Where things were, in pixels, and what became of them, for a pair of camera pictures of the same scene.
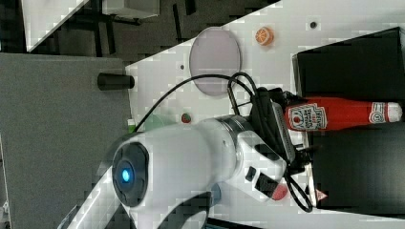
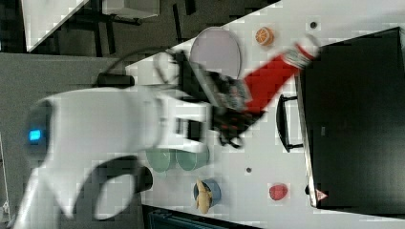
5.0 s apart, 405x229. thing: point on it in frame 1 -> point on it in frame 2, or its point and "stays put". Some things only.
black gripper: [270, 126] -> [225, 96]
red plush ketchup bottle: [327, 114] -> [266, 82]
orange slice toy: [265, 35] stays put
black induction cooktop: [358, 170] stays put
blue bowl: [216, 195] stays put
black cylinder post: [113, 81] stays put
